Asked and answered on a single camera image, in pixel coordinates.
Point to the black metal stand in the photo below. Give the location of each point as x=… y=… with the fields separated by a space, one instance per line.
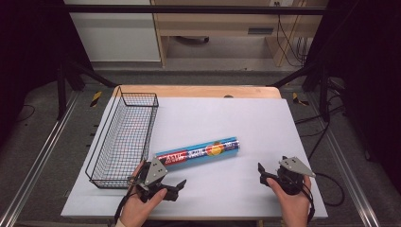
x=61 y=91
x=323 y=91

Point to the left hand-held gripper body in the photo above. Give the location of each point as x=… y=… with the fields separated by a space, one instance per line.
x=155 y=171

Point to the blue foil wrap box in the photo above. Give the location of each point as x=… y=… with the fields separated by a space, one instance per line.
x=198 y=153

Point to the white table mat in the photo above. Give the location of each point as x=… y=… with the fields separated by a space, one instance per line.
x=227 y=126

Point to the wooden desk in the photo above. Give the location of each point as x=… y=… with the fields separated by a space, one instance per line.
x=220 y=25

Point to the aluminium floor rail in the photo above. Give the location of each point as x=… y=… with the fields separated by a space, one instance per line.
x=38 y=157
x=346 y=170

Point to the white cabinet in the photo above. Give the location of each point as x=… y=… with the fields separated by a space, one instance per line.
x=116 y=34

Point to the black horizontal frame bar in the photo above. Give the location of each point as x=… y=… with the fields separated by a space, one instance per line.
x=189 y=9

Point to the person's left hand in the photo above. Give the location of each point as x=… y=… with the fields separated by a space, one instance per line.
x=138 y=208

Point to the person's right hand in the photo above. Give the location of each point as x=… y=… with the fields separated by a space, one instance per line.
x=293 y=206

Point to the person's left sleeve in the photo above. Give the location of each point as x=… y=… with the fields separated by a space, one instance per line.
x=119 y=224

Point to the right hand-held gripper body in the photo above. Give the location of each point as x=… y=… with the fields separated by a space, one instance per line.
x=293 y=176

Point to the yellow black floor tape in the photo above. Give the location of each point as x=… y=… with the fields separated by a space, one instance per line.
x=298 y=99
x=96 y=98

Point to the black curtain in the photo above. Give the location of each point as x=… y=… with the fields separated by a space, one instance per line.
x=28 y=56
x=369 y=78

